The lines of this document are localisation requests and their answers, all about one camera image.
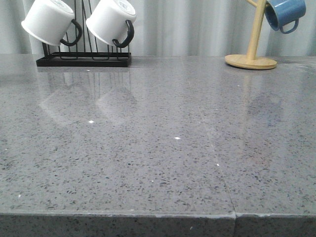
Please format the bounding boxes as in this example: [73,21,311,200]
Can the wooden mug tree stand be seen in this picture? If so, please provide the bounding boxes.
[225,0,277,70]

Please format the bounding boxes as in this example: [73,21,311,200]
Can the blue enamel mug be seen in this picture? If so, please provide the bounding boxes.
[265,0,306,34]

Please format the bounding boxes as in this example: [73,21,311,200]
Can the black wire mug rack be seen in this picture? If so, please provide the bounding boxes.
[36,0,131,67]

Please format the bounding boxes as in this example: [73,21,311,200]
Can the white mug black handle right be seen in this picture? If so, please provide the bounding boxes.
[86,0,137,48]

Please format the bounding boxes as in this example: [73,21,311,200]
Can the white mug black handle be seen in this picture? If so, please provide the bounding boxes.
[86,0,137,48]
[21,0,82,46]

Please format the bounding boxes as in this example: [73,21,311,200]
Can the white mug black handle left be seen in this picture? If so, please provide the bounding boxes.
[21,0,82,46]

